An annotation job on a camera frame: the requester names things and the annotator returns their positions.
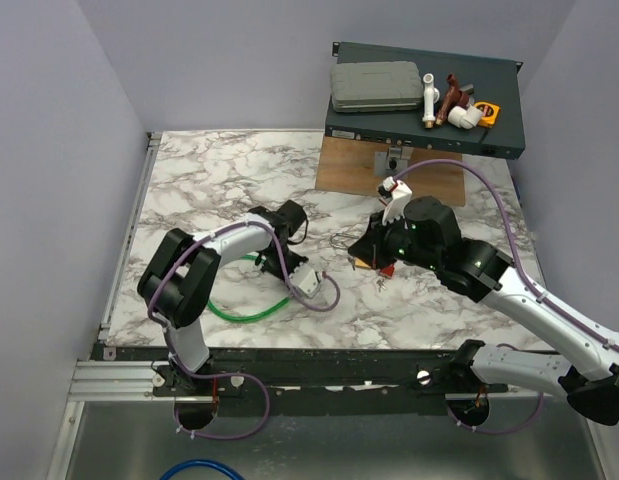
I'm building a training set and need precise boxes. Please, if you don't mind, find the white pipe fitting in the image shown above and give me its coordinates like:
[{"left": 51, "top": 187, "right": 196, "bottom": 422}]
[{"left": 422, "top": 73, "right": 440, "bottom": 129}]

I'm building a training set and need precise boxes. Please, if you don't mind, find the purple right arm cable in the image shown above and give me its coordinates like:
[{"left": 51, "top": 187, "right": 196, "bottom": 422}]
[{"left": 396, "top": 158, "right": 619, "bottom": 435}]

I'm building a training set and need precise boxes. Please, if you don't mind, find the brass padlock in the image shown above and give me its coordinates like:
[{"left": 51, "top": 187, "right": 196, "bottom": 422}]
[{"left": 353, "top": 257, "right": 372, "bottom": 270}]

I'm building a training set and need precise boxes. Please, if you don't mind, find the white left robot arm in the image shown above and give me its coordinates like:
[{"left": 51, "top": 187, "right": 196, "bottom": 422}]
[{"left": 137, "top": 200, "right": 319, "bottom": 395}]

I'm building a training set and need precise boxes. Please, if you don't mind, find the aluminium side rail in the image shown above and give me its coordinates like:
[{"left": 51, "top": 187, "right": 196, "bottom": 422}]
[{"left": 97, "top": 132, "right": 163, "bottom": 344}]

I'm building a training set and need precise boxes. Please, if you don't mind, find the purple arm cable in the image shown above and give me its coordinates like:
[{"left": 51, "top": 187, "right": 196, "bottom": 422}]
[
  {"left": 146, "top": 222, "right": 342, "bottom": 441},
  {"left": 396, "top": 158, "right": 619, "bottom": 435}
]

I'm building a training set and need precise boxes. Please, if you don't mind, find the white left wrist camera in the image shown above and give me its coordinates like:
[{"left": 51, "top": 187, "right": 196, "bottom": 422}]
[{"left": 290, "top": 263, "right": 321, "bottom": 299}]

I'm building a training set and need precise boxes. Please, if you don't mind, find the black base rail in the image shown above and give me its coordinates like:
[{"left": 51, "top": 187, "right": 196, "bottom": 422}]
[{"left": 75, "top": 348, "right": 507, "bottom": 418}]

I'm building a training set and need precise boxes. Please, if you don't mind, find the grey plastic case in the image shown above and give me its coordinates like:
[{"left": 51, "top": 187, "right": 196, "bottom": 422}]
[{"left": 330, "top": 61, "right": 424, "bottom": 113}]

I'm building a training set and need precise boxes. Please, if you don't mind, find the grey metal bracket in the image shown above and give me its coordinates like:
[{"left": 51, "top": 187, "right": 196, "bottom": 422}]
[{"left": 373, "top": 146, "right": 413, "bottom": 178}]

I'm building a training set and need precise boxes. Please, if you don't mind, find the green cable lock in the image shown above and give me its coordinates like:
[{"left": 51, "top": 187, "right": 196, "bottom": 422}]
[{"left": 206, "top": 253, "right": 293, "bottom": 322}]

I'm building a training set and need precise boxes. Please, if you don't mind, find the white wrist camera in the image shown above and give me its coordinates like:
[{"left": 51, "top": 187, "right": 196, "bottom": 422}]
[
  {"left": 378, "top": 176, "right": 412, "bottom": 226},
  {"left": 290, "top": 263, "right": 321, "bottom": 299}
]

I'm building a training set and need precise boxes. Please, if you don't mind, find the dark teal network switch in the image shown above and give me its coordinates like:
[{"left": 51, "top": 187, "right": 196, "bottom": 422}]
[{"left": 324, "top": 42, "right": 526, "bottom": 160}]

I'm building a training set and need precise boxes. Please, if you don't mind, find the yellow tape measure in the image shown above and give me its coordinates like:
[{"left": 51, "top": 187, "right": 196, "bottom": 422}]
[{"left": 474, "top": 101, "right": 501, "bottom": 128}]

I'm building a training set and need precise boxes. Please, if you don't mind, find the dark grey pipe fitting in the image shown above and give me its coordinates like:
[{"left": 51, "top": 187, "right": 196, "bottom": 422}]
[{"left": 458, "top": 83, "right": 475, "bottom": 108}]

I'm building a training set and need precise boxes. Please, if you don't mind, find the wooden board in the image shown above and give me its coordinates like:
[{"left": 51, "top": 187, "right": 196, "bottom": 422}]
[{"left": 315, "top": 136, "right": 466, "bottom": 207}]

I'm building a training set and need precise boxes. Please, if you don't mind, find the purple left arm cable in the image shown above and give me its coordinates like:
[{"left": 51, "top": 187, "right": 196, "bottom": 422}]
[{"left": 146, "top": 222, "right": 342, "bottom": 441}]

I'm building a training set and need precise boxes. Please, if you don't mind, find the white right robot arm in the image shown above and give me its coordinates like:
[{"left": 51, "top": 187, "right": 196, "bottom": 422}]
[{"left": 348, "top": 197, "right": 619, "bottom": 426}]

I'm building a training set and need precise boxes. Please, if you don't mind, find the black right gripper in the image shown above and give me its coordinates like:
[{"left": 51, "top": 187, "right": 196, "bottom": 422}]
[{"left": 349, "top": 207, "right": 441, "bottom": 271}]

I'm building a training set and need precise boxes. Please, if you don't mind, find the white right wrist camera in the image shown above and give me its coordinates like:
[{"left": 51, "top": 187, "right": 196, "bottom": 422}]
[{"left": 378, "top": 176, "right": 412, "bottom": 226}]

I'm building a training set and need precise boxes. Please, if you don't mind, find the red plastic seal tag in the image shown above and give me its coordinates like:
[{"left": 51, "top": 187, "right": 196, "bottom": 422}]
[{"left": 378, "top": 265, "right": 395, "bottom": 279}]

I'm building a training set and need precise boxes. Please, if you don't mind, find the white elbow pipe fitting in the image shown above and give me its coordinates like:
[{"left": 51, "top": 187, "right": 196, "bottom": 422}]
[{"left": 447, "top": 105, "right": 483, "bottom": 130}]

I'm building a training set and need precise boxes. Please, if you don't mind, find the brown pipe fitting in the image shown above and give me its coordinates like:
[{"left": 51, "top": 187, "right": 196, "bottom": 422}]
[{"left": 434, "top": 73, "right": 464, "bottom": 126}]

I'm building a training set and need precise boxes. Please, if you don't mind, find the blue cable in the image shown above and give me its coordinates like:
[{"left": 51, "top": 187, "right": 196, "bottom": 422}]
[{"left": 159, "top": 458, "right": 246, "bottom": 480}]

